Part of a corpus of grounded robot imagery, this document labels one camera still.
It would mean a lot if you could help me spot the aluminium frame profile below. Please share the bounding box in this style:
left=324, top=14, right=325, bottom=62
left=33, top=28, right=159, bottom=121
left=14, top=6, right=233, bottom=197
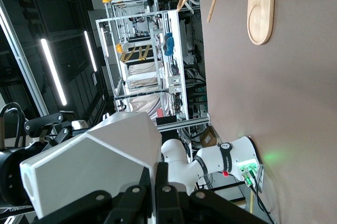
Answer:
left=0, top=0, right=50, bottom=117

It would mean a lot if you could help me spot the white faceted cup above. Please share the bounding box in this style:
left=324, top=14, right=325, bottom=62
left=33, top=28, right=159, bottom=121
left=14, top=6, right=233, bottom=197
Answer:
left=19, top=111, right=163, bottom=220

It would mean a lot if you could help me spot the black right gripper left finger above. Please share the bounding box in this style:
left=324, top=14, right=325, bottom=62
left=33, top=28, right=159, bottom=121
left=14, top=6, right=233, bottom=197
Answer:
left=33, top=166, right=154, bottom=224

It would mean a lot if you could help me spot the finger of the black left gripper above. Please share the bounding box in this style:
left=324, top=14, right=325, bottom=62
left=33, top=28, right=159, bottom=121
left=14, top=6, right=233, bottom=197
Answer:
left=38, top=119, right=90, bottom=152
left=24, top=111, right=77, bottom=138

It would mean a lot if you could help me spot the blue cloth object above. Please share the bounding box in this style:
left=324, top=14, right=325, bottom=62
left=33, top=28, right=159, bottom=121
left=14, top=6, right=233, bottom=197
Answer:
left=163, top=32, right=175, bottom=57

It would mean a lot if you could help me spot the cardboard box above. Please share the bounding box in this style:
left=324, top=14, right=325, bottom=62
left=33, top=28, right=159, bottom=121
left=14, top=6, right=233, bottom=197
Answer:
left=199, top=126, right=222, bottom=148

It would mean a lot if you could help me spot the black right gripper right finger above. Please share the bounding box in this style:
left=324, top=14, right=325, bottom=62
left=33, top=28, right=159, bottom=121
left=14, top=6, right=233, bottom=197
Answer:
left=154, top=161, right=267, bottom=224

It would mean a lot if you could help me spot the yellow black striped panel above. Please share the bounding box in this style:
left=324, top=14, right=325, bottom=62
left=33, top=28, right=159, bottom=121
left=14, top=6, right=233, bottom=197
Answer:
left=120, top=45, right=154, bottom=63

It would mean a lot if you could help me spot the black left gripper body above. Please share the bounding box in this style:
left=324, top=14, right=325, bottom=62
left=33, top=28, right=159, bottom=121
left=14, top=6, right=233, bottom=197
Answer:
left=0, top=139, right=51, bottom=208

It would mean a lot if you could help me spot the wooden cup rack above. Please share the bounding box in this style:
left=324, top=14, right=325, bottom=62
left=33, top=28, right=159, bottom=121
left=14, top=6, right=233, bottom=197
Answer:
left=169, top=0, right=275, bottom=46

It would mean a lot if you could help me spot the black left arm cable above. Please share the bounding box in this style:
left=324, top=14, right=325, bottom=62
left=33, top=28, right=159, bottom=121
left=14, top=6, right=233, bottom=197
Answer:
left=0, top=101, right=26, bottom=149

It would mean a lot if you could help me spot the long ceiling light strip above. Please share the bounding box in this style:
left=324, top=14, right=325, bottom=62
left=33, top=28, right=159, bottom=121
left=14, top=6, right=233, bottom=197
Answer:
left=39, top=38, right=68, bottom=107
left=83, top=30, right=98, bottom=73

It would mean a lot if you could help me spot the aluminium cage frame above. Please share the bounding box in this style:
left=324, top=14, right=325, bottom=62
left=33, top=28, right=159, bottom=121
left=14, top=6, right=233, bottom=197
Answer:
left=95, top=9, right=212, bottom=133

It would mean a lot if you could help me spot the white fabric sheet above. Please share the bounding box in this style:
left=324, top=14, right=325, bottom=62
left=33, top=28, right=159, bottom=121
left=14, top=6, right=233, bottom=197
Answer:
left=125, top=63, right=170, bottom=120

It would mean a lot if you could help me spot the black left base cable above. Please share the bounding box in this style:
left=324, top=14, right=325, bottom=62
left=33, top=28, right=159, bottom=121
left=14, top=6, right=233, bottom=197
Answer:
left=246, top=178, right=275, bottom=224

